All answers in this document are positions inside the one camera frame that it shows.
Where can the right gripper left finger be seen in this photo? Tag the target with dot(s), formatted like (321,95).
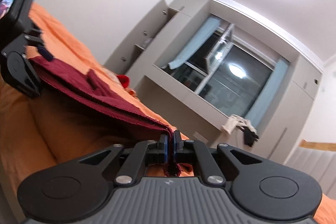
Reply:
(139,158)

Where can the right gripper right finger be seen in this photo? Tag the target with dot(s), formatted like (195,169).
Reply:
(198,155)

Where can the maroon knit sweater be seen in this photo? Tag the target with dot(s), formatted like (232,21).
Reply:
(78,113)

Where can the cream cloth on ledge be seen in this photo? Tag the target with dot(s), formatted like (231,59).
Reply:
(235,121)

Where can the black cloth on ledge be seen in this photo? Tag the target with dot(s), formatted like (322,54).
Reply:
(250,137)

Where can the red cloth item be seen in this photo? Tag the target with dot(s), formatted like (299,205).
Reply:
(124,80)

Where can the large glass window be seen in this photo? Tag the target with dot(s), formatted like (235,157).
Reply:
(225,73)

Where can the orange bed sheet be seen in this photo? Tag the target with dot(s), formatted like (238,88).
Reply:
(82,190)

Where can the light blue right curtain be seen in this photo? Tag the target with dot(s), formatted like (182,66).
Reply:
(268,93)

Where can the light blue curtain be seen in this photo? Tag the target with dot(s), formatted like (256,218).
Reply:
(199,38)
(268,93)

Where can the light blue left curtain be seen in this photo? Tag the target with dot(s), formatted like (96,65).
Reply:
(199,38)

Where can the grey padded headboard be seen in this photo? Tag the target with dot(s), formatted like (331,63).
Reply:
(317,160)

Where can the grey built-in wall cabinet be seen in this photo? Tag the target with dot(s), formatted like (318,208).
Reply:
(163,33)

